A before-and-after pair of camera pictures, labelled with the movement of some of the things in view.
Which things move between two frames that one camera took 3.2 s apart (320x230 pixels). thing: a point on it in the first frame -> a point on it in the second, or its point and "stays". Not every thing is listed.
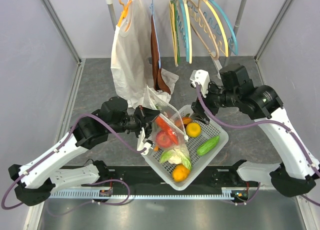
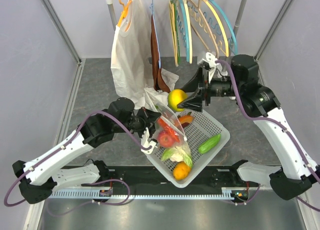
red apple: [163, 140] stays
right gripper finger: [199, 113] -> [194, 103]
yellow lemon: [193, 130] -> [175, 96]
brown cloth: [159, 82] stays
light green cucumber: [207, 145] stays
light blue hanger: [187, 54] stays
